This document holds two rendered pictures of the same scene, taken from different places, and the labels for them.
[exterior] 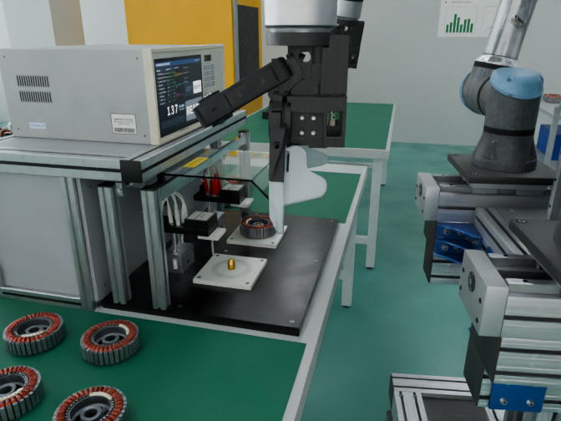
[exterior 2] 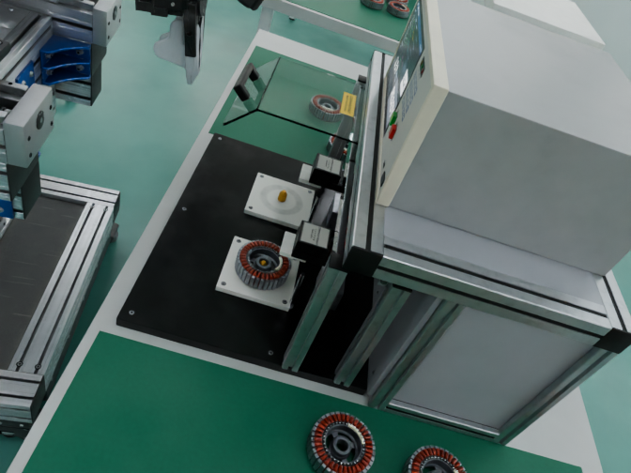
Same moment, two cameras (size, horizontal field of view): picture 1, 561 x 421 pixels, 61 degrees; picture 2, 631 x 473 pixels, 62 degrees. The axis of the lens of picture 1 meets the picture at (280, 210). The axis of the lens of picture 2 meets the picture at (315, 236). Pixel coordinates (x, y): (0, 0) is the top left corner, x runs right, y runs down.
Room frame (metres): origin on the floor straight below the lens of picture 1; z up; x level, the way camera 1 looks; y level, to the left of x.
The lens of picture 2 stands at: (2.04, -0.14, 1.58)
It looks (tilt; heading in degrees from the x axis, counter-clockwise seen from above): 41 degrees down; 158
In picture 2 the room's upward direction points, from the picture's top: 23 degrees clockwise
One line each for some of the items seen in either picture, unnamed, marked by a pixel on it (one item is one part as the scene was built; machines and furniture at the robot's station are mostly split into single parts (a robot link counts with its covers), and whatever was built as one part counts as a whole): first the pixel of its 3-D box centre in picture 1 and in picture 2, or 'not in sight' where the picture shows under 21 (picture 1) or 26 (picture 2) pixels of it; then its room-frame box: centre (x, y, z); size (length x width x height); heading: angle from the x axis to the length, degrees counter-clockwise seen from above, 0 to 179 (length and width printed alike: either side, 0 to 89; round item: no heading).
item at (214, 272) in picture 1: (231, 270); (281, 201); (1.09, 0.13, 0.78); 0.15 x 0.15 x 0.01; 76
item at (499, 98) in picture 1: (512, 97); not in sight; (1.18, -0.57, 1.20); 0.13 x 0.12 x 0.14; 2
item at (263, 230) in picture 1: (258, 226); (263, 264); (1.33, 0.07, 0.80); 0.11 x 0.11 x 0.04
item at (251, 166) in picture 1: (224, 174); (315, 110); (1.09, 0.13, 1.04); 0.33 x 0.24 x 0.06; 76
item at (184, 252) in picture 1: (179, 256); (340, 213); (1.13, 0.27, 0.80); 0.08 x 0.05 x 0.06; 166
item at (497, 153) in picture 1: (506, 145); not in sight; (1.17, -0.57, 1.09); 0.15 x 0.15 x 0.10
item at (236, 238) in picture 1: (258, 234); (260, 272); (1.33, 0.07, 0.78); 0.15 x 0.15 x 0.01; 76
